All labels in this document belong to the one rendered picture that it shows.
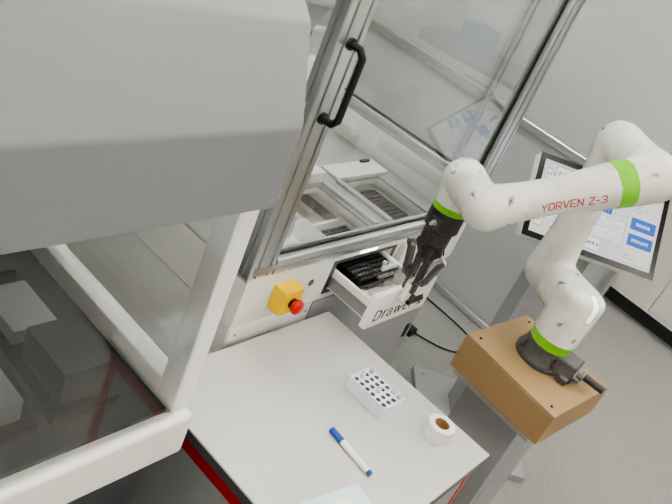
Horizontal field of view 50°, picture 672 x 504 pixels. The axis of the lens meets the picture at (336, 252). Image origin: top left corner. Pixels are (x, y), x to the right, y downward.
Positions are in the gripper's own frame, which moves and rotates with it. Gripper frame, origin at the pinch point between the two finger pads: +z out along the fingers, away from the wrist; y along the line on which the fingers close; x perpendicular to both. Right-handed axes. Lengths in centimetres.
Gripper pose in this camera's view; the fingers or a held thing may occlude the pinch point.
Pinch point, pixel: (407, 290)
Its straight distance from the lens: 194.5
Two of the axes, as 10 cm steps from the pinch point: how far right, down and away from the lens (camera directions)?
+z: -3.5, 8.0, 4.8
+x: 6.4, -1.7, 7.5
